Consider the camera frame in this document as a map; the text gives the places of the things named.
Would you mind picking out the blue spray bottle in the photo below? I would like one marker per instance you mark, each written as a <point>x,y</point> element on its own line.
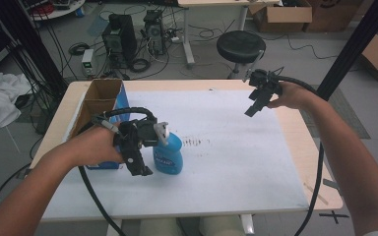
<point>169,157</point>

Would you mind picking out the black round stool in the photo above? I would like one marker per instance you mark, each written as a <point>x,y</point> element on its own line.
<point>241,46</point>

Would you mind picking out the person's right hand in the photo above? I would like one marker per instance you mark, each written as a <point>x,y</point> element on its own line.
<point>293,96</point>

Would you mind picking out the white background desk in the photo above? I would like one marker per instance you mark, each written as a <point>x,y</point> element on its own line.
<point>210,2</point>

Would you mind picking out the person's leg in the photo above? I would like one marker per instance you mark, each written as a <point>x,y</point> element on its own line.
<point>159,227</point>
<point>221,226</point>

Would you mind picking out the closed cardboard box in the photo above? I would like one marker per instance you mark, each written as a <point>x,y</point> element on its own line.
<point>331,16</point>

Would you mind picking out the black metal frame post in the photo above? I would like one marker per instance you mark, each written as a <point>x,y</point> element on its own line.
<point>357,42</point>
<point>29,42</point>

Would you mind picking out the person's left leg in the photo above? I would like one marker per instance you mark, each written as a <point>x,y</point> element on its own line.
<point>159,227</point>

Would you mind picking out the slim black computer tower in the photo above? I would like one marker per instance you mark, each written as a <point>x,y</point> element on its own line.
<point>154,32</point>

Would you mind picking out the person's left hand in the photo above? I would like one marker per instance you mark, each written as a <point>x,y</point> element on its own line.
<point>95,146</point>

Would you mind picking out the white cloth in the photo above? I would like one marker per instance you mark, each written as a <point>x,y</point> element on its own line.
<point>0,98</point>

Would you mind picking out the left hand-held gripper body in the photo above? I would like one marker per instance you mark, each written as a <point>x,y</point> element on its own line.
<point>146,132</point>

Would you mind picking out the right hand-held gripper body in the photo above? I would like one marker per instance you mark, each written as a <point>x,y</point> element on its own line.
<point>265,82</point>

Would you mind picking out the round white table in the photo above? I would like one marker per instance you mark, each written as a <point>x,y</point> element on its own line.
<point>62,13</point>

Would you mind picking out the white power supply unit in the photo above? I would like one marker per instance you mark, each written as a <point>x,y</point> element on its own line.
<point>87,62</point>

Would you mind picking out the large black computer tower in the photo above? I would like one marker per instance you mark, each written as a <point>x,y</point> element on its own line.
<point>119,42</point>

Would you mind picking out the open cardboard box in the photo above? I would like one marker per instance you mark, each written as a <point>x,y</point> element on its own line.
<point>282,19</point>

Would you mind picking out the cardboard box with blue sides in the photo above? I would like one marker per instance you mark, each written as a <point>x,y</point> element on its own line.
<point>101,95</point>

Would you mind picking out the person's right leg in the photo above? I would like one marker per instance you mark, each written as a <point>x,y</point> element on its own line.
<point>221,226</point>

